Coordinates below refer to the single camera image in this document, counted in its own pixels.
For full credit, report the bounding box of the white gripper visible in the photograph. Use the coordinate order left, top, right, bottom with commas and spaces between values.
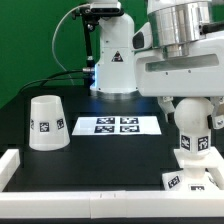
135, 39, 224, 129

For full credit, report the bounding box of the white lamp bulb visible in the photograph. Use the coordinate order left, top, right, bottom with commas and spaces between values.
174, 98, 213, 160

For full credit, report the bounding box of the white lamp base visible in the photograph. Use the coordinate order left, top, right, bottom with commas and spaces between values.
162, 147, 224, 191

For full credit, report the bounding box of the white lamp shade cone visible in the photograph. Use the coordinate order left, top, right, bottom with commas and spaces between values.
29, 95, 70, 151

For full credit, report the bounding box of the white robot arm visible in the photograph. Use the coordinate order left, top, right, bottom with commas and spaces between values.
90, 0, 224, 129

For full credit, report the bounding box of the white right fence bar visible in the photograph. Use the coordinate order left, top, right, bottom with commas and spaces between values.
209, 158, 224, 190

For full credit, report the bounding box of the white fence bar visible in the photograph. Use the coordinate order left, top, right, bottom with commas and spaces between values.
209, 158, 224, 190
0, 149, 20, 192
0, 191, 224, 219

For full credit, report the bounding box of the white marker sheet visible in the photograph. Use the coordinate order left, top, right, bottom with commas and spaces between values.
72, 116, 161, 136

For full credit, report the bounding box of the white front fence bar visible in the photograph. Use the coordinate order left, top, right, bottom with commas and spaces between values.
0, 191, 224, 219

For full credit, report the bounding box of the white left fence bar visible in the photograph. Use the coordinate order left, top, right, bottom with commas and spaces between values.
0, 149, 20, 192

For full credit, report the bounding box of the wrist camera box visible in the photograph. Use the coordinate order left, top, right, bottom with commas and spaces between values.
132, 22, 153, 51

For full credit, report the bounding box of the black camera on stand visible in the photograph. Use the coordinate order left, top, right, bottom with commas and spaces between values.
71, 0, 124, 75

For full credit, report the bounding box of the black cable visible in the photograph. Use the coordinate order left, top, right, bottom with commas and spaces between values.
18, 69, 93, 94

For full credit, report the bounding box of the grey cable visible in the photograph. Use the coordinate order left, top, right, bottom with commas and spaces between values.
51, 3, 88, 86

